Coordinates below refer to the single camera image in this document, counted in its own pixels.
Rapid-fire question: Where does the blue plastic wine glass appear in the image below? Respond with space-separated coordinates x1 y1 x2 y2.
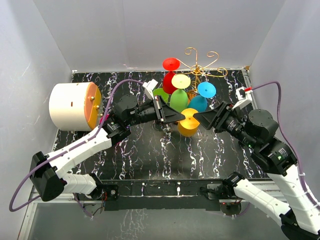
188 82 217 112

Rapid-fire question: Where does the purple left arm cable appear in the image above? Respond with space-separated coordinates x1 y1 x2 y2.
9 79 146 218

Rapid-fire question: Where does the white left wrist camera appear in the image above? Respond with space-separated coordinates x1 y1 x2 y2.
142 79 158 100

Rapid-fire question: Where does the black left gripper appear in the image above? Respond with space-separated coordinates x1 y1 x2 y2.
126 95 186 127

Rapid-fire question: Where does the green wine glass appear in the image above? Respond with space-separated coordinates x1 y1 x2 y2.
152 88 169 103
169 74 191 113

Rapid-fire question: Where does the orange plastic wine glass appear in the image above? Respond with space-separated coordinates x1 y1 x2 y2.
177 108 200 137

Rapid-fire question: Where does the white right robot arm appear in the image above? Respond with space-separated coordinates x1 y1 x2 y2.
193 102 320 240

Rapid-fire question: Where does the black front mounting rail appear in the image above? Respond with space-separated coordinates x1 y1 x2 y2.
76 179 223 211

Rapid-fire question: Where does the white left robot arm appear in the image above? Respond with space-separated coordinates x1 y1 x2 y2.
30 94 185 202

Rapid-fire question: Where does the pink plastic wine glass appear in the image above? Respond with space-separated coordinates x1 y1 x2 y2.
99 114 109 124

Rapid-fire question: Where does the green wine glass front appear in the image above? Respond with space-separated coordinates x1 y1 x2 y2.
169 74 191 113

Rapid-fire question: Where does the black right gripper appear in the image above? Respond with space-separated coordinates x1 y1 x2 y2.
193 100 257 149

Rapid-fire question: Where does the gold wire wine glass rack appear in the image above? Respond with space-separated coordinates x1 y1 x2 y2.
178 46 228 86

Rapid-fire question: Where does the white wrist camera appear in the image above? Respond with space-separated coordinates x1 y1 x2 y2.
142 79 158 100
232 87 253 110

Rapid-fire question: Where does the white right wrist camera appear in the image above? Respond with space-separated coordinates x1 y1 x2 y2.
232 87 253 110

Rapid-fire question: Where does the red plastic wine glass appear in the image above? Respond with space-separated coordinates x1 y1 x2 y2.
162 57 180 94

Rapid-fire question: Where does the white cylinder with coloured lid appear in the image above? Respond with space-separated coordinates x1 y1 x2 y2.
48 82 103 132

